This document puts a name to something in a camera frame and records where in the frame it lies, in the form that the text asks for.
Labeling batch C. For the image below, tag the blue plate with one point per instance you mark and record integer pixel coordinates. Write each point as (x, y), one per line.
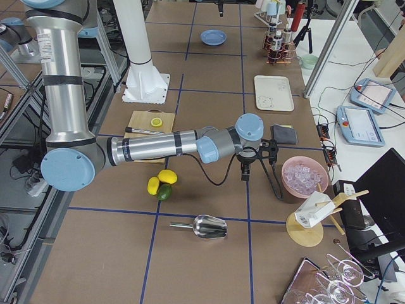
(213, 37)

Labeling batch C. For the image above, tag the aluminium frame post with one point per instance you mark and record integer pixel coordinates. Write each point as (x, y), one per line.
(342, 18)

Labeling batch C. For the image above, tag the green avocado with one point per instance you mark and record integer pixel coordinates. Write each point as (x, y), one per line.
(164, 192)

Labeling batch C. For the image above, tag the copper wire bottle rack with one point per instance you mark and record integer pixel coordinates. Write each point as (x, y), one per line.
(278, 43)

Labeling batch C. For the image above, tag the pink ice bowl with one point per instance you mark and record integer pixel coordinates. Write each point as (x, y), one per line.
(302, 176)

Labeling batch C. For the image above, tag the red cylinder bottle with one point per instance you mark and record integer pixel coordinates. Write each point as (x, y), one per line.
(298, 14)

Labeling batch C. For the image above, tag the teach pendant near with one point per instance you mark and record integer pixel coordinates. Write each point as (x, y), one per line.
(359, 126)

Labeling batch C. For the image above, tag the teach pendant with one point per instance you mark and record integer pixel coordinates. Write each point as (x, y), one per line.
(373, 95)
(359, 126)

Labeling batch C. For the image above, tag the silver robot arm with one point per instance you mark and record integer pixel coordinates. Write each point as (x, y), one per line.
(74, 154)

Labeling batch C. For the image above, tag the steel muddler black tip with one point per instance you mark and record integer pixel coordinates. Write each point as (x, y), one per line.
(142, 131)

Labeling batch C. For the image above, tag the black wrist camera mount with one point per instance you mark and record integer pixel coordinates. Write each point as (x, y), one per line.
(268, 150)

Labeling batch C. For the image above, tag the cream bear tray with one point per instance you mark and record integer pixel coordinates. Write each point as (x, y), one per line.
(273, 93)

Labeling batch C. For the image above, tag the teach pendant far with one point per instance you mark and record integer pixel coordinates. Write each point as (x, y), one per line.
(373, 95)

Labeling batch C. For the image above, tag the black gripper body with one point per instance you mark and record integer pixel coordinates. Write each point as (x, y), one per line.
(246, 158)

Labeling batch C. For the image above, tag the mint green bowl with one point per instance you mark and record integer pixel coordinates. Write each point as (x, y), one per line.
(308, 61)

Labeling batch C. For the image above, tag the black tripod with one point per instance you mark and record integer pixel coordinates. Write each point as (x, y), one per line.
(306, 30)

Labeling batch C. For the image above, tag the yellow lemon upper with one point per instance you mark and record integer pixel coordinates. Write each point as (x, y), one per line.
(153, 186)

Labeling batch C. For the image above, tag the white wire cup rack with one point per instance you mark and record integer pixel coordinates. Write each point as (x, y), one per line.
(270, 11)

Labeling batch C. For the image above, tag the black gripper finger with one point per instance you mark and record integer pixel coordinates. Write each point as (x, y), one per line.
(245, 172)
(220, 4)

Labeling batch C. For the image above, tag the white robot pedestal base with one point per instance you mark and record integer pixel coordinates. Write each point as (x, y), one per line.
(144, 83)

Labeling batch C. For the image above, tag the lemon half slice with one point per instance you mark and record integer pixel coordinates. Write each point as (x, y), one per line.
(156, 122)

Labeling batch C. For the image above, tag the yellow lemon round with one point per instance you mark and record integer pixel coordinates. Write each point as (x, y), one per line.
(167, 176)

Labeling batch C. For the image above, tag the wooden stand with carton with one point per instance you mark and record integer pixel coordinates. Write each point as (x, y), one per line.
(304, 225)

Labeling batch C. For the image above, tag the black monitor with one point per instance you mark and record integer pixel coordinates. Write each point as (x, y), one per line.
(385, 203)

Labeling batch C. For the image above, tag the steel ice scoop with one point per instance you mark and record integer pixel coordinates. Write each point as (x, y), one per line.
(205, 227)

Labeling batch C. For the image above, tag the wooden cutting board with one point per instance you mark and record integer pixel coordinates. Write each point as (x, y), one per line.
(150, 120)

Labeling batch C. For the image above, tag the glass cups on tray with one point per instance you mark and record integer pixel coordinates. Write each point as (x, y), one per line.
(336, 282)

